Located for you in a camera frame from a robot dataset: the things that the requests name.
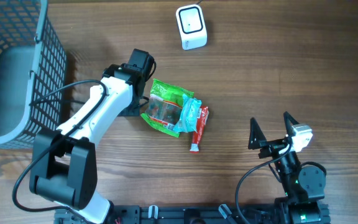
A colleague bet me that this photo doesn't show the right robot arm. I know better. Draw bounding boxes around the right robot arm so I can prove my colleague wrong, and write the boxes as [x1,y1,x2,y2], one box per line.
[248,112,331,223]

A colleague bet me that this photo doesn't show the white barcode scanner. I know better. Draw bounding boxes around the white barcode scanner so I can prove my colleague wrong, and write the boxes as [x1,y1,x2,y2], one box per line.
[175,4,208,50]

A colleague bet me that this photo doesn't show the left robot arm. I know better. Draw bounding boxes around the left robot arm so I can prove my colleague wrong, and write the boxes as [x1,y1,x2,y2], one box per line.
[24,49,156,223]

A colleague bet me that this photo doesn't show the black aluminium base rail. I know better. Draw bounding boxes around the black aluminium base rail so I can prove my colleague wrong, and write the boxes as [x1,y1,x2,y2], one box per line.
[53,203,331,224]

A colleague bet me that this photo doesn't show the red stick sachet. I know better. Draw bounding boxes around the red stick sachet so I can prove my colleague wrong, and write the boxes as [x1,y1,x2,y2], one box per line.
[190,106,209,153]

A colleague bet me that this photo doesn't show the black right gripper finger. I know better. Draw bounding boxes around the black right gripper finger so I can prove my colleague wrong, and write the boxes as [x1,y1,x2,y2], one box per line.
[248,118,267,150]
[283,111,299,136]

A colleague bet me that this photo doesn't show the light blue snack packet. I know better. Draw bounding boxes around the light blue snack packet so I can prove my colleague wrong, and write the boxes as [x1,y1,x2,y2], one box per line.
[173,94,202,133]

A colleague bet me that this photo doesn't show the green snack bag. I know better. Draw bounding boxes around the green snack bag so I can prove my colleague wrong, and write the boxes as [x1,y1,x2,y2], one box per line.
[141,79,194,138]

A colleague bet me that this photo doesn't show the grey plastic mesh basket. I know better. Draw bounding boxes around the grey plastic mesh basket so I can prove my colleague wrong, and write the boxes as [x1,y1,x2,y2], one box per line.
[0,0,67,149]

